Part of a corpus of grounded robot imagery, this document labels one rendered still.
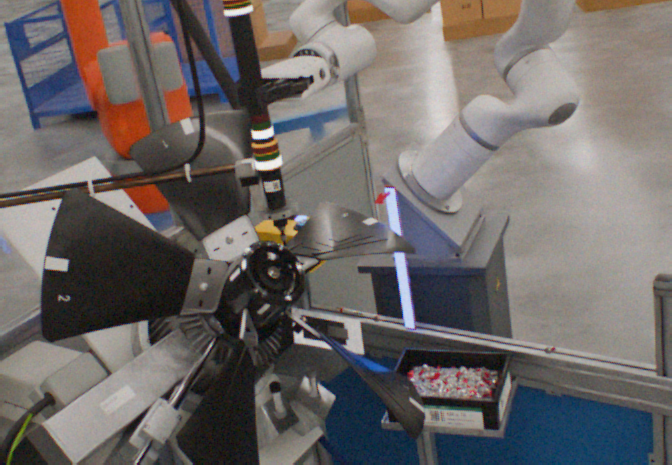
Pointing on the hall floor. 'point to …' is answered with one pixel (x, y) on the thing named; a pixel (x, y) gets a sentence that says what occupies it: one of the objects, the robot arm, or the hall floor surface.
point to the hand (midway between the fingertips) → (255, 95)
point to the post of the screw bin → (427, 449)
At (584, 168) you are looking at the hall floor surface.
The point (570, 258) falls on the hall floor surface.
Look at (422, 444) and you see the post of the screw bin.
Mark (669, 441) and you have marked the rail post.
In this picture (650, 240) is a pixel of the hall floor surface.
